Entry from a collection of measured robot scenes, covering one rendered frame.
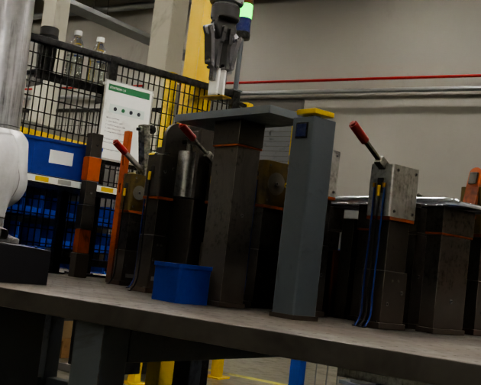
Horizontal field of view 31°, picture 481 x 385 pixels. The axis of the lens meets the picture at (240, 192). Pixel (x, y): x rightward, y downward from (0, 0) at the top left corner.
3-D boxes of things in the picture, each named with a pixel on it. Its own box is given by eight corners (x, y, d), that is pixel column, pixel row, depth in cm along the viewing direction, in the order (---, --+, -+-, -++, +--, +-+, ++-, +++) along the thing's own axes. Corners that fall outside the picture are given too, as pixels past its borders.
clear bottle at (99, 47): (105, 88, 338) (112, 38, 340) (91, 85, 334) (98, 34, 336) (97, 89, 343) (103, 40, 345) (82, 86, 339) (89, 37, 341)
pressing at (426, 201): (511, 216, 203) (511, 209, 203) (453, 203, 188) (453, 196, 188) (170, 205, 308) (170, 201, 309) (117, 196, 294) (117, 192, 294)
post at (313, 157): (317, 321, 188) (339, 122, 191) (292, 319, 183) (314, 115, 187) (293, 317, 193) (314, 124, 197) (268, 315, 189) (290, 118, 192)
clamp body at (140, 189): (138, 288, 272) (152, 176, 275) (111, 286, 266) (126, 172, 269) (127, 286, 277) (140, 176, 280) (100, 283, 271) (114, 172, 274)
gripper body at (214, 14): (226, -2, 217) (221, 34, 217) (247, 9, 224) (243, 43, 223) (204, 2, 222) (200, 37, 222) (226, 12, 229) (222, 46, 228)
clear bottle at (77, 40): (83, 82, 332) (90, 32, 333) (68, 79, 328) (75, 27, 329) (75, 84, 337) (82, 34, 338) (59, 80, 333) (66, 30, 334)
